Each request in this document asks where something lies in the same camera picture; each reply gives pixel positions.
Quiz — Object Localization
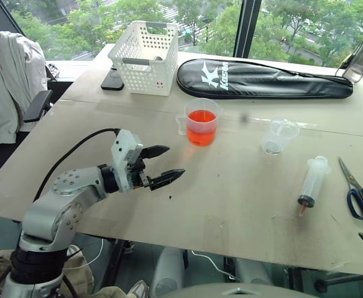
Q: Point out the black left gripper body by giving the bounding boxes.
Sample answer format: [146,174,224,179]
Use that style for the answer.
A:
[127,145,154,191]

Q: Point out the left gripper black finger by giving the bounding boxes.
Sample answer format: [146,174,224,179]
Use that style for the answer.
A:
[140,144,171,161]
[144,168,186,191]

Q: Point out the large cup with orange liquid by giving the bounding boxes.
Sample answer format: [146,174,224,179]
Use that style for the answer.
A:
[175,97,224,147]

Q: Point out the clear plastic syringe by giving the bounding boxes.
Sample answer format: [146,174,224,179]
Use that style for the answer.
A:
[296,155,331,217]

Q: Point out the small clear plastic cup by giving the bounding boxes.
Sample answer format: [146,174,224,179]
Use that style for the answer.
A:
[260,118,301,156]

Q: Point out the clear water bottle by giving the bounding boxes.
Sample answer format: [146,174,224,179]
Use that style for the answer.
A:
[334,27,363,84]

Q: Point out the white perforated plastic basket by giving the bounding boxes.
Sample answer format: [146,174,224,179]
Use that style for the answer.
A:
[107,20,180,97]

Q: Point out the black smartphone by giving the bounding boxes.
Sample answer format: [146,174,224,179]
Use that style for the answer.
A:
[100,69,126,92]

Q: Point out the black table leg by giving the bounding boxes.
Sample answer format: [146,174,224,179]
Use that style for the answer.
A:
[101,238,133,294]

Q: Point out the khaki cloth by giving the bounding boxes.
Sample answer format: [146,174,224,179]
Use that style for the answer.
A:
[0,249,129,298]

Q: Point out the black office chair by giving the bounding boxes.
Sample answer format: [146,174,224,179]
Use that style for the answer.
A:
[0,63,61,190]

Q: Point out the black racket bag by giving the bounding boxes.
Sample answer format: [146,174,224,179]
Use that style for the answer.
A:
[175,58,354,101]

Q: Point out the wide grey rounded shape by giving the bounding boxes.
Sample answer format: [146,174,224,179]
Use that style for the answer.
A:
[168,281,321,298]

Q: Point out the grey jacket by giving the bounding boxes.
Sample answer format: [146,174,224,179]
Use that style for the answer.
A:
[0,30,49,146]

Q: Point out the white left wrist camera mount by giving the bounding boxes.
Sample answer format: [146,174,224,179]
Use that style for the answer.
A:
[110,129,145,194]

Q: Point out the blue handled scissors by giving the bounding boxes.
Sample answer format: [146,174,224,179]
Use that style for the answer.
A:
[338,156,363,222]

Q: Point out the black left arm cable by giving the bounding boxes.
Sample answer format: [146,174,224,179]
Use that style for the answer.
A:
[32,128,121,202]

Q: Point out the white cable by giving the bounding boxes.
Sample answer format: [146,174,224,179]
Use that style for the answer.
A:
[190,249,242,282]

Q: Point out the black window frame post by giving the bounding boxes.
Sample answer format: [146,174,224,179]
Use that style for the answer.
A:
[233,0,262,58]

